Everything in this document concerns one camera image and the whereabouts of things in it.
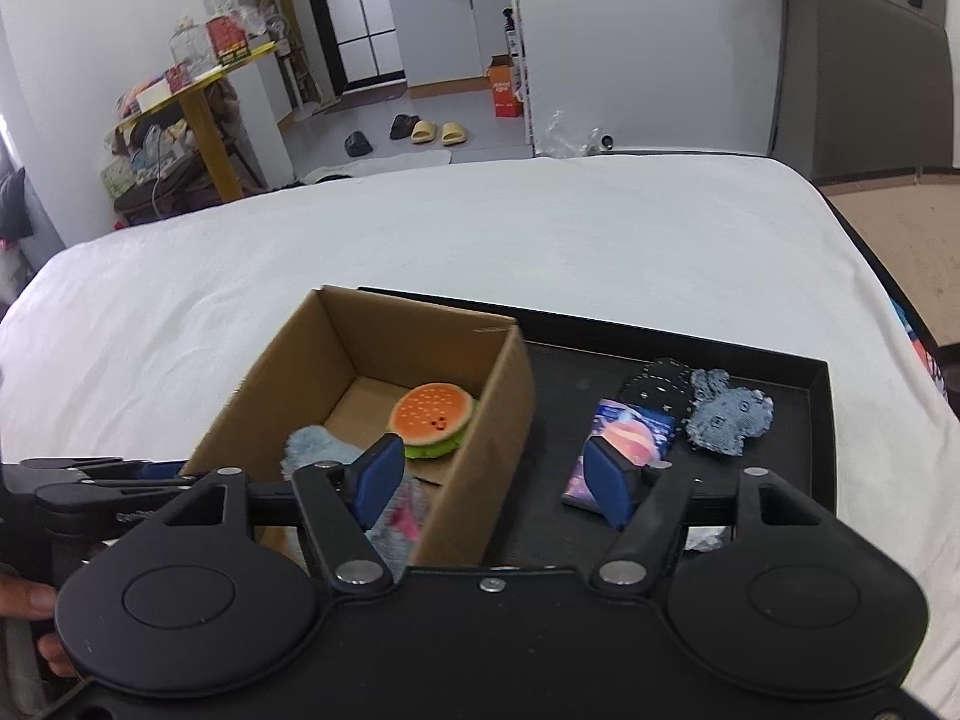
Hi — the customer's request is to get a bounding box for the purple planet tissue pack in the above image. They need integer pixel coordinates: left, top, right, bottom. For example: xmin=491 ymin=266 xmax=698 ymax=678
xmin=589 ymin=398 xmax=677 ymax=472

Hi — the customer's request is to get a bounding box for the grey-blue plush toy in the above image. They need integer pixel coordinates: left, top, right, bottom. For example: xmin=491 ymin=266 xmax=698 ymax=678
xmin=281 ymin=426 xmax=428 ymax=578

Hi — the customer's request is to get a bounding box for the plush hamburger toy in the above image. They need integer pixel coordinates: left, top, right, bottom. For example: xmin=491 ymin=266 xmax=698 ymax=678
xmin=387 ymin=382 xmax=475 ymax=460

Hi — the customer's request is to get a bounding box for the small grey denim plush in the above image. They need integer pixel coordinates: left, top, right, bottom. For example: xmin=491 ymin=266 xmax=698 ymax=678
xmin=685 ymin=369 xmax=775 ymax=457

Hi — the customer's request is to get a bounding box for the white tissue packet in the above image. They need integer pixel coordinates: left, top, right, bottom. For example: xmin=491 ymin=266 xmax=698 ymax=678
xmin=683 ymin=527 xmax=729 ymax=553

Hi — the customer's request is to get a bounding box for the person's left hand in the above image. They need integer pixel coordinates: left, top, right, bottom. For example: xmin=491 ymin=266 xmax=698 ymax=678
xmin=2 ymin=566 xmax=78 ymax=678

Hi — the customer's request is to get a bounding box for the black stitched fabric plush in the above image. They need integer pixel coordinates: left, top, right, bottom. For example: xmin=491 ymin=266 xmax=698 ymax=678
xmin=617 ymin=358 xmax=693 ymax=421

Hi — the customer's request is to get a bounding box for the black shallow tray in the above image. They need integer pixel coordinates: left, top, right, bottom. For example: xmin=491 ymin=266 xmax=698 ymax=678
xmin=342 ymin=291 xmax=836 ymax=567

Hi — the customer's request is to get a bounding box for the white bed blanket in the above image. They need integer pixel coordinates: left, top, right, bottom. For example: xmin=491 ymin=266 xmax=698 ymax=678
xmin=2 ymin=154 xmax=958 ymax=718

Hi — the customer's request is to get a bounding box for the black slipper apart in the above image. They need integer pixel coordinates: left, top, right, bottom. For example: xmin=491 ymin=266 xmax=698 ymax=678
xmin=343 ymin=130 xmax=373 ymax=160

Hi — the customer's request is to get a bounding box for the left yellow slipper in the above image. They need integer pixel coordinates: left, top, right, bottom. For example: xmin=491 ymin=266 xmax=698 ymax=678
xmin=410 ymin=119 xmax=438 ymax=145

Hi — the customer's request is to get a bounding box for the right yellow slipper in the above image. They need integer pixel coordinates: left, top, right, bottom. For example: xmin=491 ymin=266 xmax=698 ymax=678
xmin=441 ymin=122 xmax=469 ymax=148

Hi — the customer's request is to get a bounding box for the black slipper near yellow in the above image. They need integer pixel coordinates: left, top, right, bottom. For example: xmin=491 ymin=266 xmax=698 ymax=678
xmin=389 ymin=114 xmax=420 ymax=142

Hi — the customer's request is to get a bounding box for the large brown framed board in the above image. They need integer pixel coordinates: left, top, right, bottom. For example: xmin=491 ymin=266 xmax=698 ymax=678
xmin=817 ymin=167 xmax=958 ymax=349

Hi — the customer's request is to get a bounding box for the yellow round table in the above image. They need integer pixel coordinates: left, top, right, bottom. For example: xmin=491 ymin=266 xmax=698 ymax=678
xmin=114 ymin=41 xmax=277 ymax=203

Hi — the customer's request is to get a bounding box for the orange carton on floor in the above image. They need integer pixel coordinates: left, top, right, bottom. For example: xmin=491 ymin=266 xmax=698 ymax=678
xmin=487 ymin=54 xmax=524 ymax=119

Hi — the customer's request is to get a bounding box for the white kitchen cabinet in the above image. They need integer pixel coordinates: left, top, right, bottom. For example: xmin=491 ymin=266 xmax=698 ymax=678
xmin=389 ymin=0 xmax=514 ymax=88

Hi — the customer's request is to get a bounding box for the red box on table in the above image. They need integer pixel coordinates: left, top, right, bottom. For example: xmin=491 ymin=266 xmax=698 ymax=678
xmin=205 ymin=15 xmax=251 ymax=65

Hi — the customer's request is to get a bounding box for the grey upholstered panel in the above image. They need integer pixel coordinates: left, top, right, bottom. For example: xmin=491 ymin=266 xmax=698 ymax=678
xmin=812 ymin=0 xmax=953 ymax=179

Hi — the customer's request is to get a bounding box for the black frame glass door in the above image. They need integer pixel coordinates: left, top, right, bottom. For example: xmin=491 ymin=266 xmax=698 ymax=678
xmin=308 ymin=0 xmax=404 ymax=96

